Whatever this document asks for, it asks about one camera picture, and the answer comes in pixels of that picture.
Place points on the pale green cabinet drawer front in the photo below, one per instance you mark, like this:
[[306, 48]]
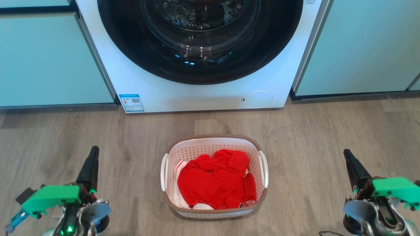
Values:
[[32, 2]]

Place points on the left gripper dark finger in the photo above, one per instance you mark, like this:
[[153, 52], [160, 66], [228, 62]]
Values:
[[89, 170]]

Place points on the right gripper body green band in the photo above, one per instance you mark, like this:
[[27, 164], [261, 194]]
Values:
[[393, 190]]

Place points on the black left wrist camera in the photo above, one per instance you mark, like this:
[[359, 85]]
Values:
[[25, 195]]

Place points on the red garment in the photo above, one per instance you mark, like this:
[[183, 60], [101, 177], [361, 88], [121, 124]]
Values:
[[210, 182]]

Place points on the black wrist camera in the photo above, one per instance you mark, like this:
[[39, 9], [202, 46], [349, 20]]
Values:
[[417, 183], [25, 195]]

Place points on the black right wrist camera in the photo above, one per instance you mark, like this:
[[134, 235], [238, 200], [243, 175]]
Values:
[[417, 183]]

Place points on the black round washing machine door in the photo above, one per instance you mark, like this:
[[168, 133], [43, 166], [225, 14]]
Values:
[[137, 52]]

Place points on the round white filter cover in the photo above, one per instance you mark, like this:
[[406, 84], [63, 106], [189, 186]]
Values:
[[256, 99]]

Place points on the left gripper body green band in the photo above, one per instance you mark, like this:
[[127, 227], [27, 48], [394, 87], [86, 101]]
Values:
[[49, 196]]

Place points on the blue energy label sticker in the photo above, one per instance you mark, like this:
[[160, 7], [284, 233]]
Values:
[[131, 103]]

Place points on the pale green cabinet door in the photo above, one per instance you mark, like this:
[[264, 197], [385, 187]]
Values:
[[364, 49], [49, 62]]

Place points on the white laundry basket brown rim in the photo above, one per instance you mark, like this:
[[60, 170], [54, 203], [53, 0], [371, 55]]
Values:
[[213, 144]]

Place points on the white garment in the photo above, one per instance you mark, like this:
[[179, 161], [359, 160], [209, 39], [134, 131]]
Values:
[[177, 196]]

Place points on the black cabinet plinth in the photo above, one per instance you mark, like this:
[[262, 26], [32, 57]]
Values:
[[328, 95]]

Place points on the white washing machine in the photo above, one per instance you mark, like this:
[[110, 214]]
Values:
[[197, 96]]

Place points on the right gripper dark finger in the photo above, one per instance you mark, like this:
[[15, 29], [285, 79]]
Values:
[[357, 173]]

